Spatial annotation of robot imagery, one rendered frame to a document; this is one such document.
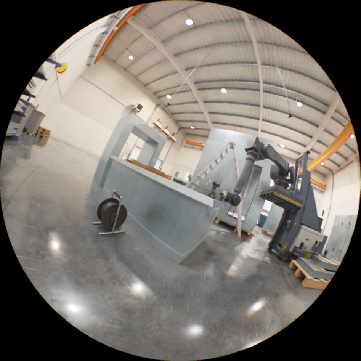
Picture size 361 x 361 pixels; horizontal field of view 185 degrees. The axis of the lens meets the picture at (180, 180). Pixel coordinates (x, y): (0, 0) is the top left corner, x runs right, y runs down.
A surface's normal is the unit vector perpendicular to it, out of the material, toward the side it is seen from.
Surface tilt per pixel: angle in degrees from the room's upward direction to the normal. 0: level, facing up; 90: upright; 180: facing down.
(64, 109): 90
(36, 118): 94
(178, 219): 90
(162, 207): 90
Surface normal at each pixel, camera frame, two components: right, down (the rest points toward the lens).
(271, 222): -0.73, -0.33
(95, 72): 0.77, 0.32
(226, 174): -0.49, -0.24
